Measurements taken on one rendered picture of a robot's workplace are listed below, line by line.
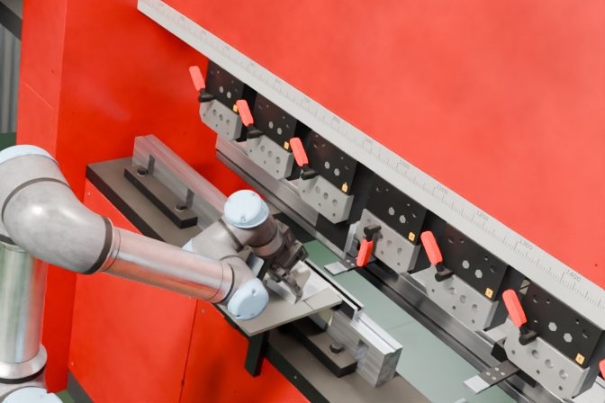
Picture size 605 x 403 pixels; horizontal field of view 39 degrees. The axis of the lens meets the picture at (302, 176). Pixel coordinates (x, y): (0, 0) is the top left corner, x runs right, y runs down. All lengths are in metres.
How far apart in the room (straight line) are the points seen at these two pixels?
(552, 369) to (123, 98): 1.46
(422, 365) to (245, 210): 1.98
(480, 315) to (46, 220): 0.80
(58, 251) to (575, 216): 0.82
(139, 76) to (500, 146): 1.27
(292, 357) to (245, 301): 0.45
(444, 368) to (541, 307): 1.98
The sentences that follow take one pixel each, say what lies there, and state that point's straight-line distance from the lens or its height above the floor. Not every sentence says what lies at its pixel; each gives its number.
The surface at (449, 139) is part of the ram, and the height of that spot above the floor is 1.49.
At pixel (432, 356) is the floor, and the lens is 3.54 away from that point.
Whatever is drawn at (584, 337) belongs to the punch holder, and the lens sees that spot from 1.52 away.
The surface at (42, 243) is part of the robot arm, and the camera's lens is 1.32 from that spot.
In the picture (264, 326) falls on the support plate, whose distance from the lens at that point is 1.80.
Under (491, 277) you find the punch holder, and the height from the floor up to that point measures 1.30.
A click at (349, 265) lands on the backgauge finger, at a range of 2.04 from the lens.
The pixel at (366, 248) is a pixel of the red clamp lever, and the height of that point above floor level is 1.20.
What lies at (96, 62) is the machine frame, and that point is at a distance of 2.40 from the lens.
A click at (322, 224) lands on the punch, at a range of 1.93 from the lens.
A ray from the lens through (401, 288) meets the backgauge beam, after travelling 2.14.
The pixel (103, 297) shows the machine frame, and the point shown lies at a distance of 2.61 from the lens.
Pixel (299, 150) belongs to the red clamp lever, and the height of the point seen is 1.30.
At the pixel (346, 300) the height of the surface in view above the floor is 1.00.
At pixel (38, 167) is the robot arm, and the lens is 1.39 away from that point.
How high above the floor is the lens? 2.10
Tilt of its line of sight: 27 degrees down
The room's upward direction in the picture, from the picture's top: 13 degrees clockwise
